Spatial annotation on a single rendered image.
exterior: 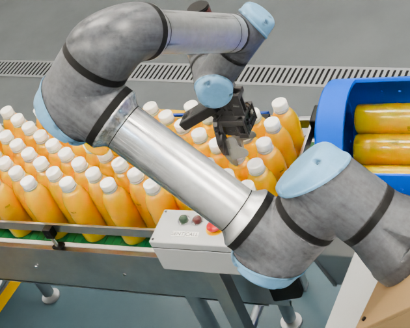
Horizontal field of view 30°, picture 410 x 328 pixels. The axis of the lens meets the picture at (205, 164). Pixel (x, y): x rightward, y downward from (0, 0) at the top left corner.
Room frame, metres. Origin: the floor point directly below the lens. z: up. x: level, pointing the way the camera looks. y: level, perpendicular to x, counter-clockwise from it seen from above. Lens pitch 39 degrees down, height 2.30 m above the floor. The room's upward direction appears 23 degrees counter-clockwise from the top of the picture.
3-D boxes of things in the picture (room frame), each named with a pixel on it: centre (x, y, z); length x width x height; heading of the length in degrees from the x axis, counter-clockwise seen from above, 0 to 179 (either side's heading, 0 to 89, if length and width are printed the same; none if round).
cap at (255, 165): (1.38, -0.11, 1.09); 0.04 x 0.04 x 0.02
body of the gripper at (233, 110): (1.43, -0.10, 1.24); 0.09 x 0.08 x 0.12; 55
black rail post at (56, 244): (1.63, 0.46, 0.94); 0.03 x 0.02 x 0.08; 55
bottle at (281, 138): (1.50, -0.19, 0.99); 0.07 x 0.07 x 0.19
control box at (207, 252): (1.27, 0.08, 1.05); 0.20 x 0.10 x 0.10; 55
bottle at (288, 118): (1.56, -0.23, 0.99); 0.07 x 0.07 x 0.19
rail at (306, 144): (1.43, -0.19, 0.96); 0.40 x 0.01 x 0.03; 145
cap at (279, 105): (1.56, -0.23, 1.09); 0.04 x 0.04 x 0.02
